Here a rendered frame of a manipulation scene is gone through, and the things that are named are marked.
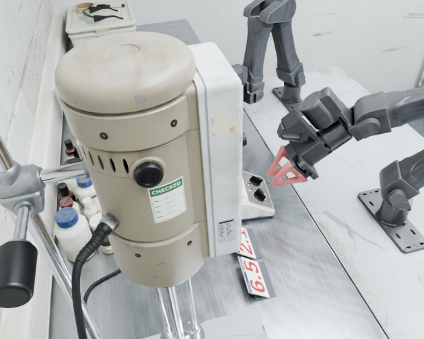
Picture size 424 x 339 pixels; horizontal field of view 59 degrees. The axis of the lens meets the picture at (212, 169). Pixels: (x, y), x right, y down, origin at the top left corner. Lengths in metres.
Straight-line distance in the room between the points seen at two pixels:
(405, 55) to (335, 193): 2.11
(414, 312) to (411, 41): 2.37
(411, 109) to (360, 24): 1.95
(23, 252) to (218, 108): 0.17
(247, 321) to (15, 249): 0.57
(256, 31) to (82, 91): 0.91
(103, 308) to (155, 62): 0.67
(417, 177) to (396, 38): 2.11
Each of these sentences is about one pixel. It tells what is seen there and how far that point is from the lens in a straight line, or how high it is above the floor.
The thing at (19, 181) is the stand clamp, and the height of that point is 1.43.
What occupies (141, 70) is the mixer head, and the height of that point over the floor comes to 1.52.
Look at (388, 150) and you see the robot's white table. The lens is 1.26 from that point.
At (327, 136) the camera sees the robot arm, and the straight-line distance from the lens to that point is 0.83.
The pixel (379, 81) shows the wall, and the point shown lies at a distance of 3.06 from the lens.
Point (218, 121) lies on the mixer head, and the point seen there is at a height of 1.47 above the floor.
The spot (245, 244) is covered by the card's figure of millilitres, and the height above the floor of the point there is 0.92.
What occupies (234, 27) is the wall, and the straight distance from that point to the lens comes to 2.34.
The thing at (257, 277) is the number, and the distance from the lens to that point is 0.85.
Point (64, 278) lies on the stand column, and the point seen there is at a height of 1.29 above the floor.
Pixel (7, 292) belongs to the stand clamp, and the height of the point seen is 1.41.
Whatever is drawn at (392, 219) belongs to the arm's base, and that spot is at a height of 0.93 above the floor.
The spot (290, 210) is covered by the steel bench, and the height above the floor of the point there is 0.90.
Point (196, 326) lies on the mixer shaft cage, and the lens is 0.61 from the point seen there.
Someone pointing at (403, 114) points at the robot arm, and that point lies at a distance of 0.81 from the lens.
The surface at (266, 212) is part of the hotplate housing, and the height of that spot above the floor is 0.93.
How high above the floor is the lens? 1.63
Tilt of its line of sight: 41 degrees down
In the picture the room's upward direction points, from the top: 3 degrees counter-clockwise
